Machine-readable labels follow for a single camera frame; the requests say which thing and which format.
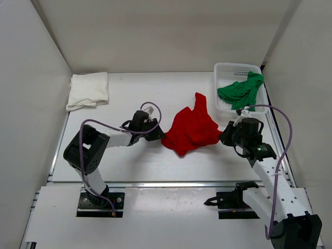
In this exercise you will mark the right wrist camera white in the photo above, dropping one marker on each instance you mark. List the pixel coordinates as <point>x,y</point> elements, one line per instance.
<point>243,113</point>

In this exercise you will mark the white plastic basket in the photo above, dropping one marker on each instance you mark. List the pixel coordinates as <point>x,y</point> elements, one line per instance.
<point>227,73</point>

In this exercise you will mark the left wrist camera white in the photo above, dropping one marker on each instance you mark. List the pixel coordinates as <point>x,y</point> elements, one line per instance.
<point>149,110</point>

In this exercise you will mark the aluminium rail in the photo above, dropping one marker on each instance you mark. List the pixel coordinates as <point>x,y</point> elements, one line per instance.
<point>155,184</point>

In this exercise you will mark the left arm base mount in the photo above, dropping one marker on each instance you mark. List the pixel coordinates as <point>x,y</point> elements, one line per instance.
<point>91,206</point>

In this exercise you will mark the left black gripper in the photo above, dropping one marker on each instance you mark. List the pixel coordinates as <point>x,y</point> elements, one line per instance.
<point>157,134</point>

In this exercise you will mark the red t shirt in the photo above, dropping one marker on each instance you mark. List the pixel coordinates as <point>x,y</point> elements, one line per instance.
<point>192,129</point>

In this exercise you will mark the white t shirt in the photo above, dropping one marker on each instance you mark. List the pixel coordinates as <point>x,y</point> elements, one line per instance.
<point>88,90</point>

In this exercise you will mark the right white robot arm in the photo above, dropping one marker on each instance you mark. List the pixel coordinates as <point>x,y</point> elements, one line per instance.
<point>288,222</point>

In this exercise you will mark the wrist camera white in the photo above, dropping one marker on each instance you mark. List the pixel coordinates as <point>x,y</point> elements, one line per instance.
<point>149,110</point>
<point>243,113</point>

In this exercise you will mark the green t shirt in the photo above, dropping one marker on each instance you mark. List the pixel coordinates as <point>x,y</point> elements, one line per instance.
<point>242,93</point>

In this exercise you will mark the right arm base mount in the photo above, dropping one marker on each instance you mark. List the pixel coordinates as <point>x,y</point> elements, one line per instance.
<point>230,204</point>

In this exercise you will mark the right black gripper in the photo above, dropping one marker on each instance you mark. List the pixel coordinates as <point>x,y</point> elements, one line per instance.
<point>224,137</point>

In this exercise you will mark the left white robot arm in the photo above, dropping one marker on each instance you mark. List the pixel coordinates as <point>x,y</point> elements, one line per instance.
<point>84,153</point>

